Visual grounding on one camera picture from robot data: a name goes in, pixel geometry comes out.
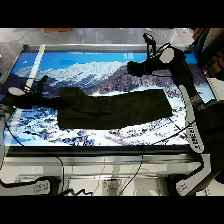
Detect dark green corduroy pants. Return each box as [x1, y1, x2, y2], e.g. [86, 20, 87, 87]
[57, 86, 174, 131]

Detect black cable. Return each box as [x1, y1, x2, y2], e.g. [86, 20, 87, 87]
[117, 121, 200, 196]
[3, 113, 66, 196]

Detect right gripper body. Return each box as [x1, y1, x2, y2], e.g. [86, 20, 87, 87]
[126, 61, 148, 77]

